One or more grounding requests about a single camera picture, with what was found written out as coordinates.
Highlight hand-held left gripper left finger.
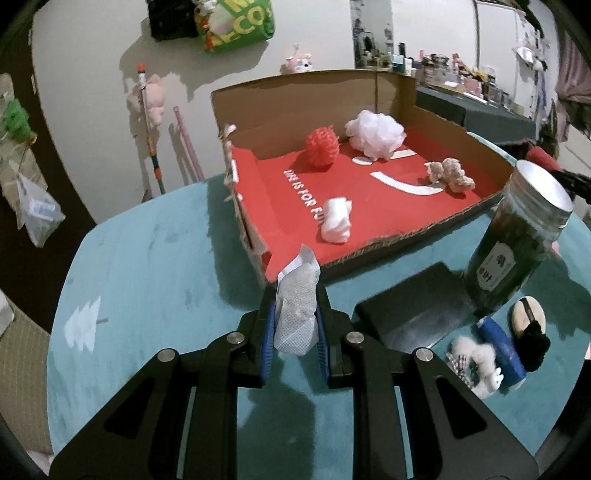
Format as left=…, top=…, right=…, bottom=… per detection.
left=48, top=288, right=278, bottom=480

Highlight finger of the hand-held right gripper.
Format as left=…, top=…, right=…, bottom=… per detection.
left=551, top=168, right=591, bottom=197

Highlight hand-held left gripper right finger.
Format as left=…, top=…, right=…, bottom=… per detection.
left=315, top=286, right=539, bottom=480

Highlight white gauze sheet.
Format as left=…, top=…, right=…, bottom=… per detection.
left=273, top=244, right=321, bottom=357

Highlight pink knitted scrunchie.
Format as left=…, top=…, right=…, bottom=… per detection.
left=425, top=158, right=476, bottom=193

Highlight white cloth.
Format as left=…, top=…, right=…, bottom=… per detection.
left=322, top=198, right=354, bottom=244

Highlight beige powder puff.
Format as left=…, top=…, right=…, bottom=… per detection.
left=509, top=296, right=546, bottom=344

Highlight white plush toy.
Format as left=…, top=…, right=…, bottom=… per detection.
left=445, top=336, right=505, bottom=400

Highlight coral mesh bath pouf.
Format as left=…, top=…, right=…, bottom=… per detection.
left=305, top=127, right=340, bottom=167

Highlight white mesh bath pouf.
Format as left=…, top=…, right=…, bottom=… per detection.
left=345, top=110, right=407, bottom=161

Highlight cardboard box with red inside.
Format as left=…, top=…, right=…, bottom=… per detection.
left=211, top=69, right=518, bottom=287

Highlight large glass jar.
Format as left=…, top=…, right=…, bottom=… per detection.
left=462, top=159, right=574, bottom=317

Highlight floral tin box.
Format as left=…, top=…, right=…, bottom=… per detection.
left=353, top=262, right=481, bottom=354

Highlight hanging clothes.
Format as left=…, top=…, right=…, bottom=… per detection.
left=540, top=18, right=591, bottom=139

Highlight dark dresser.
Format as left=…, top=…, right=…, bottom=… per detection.
left=416, top=85, right=539, bottom=144

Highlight white cabinet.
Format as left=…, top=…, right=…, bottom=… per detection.
left=475, top=0, right=546, bottom=116

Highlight row of cosmetic bottles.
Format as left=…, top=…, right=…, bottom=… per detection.
left=392, top=41, right=527, bottom=114

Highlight black fluffy scrunchie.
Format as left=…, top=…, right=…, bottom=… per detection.
left=517, top=320, right=551, bottom=372

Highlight pink rod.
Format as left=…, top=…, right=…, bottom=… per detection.
left=173, top=106, right=206, bottom=183

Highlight stick with orange cap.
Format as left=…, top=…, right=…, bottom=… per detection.
left=136, top=64, right=166, bottom=197

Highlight brown door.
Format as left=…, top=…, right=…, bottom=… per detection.
left=0, top=28, right=100, bottom=333

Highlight clear plastic bag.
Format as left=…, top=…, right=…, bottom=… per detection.
left=16, top=173, right=65, bottom=247

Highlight small pink plush doll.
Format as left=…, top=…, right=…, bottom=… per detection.
left=284, top=44, right=315, bottom=75

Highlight green tote bag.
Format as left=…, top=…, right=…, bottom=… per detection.
left=194, top=0, right=276, bottom=52

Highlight green plush toy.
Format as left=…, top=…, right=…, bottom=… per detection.
left=0, top=99, right=35, bottom=144

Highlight black bag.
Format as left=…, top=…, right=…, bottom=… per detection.
left=147, top=0, right=201, bottom=40

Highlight wall mirror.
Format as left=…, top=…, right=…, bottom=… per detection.
left=353, top=0, right=394, bottom=70

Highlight white plush keychain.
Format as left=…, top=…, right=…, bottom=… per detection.
left=191, top=0, right=218, bottom=24

